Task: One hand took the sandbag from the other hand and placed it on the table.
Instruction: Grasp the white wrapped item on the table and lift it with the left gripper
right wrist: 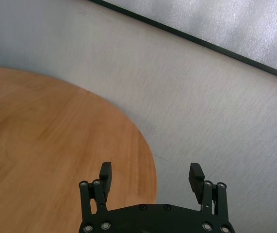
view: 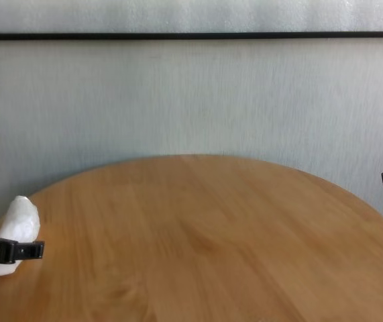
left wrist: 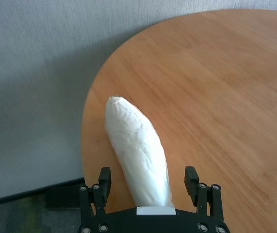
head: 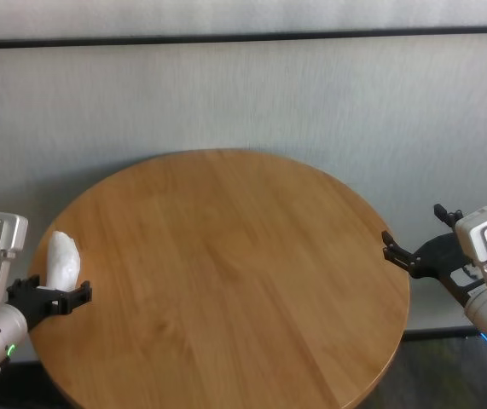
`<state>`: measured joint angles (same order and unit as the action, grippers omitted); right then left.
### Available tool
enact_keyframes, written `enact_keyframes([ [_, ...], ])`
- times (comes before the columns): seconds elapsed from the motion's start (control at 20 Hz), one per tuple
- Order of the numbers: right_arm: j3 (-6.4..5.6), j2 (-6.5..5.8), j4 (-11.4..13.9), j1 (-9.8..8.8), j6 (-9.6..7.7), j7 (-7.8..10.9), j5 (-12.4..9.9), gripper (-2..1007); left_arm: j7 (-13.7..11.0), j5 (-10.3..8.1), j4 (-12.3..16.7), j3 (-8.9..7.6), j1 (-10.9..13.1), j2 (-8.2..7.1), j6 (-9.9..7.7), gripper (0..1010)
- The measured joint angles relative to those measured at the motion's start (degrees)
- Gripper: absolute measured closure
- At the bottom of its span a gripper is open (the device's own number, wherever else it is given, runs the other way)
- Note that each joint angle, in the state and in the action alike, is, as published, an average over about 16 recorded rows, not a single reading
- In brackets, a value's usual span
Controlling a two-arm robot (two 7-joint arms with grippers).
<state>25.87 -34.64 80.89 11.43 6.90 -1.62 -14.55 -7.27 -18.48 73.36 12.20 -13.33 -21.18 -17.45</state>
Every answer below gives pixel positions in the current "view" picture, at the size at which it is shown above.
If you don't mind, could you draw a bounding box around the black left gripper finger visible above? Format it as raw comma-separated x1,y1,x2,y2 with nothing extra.
0,234,46,266

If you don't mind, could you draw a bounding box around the black wall rail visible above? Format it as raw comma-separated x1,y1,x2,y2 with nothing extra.
0,32,383,42

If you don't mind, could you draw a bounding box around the white sandbag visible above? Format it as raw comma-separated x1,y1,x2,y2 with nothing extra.
0,195,41,278

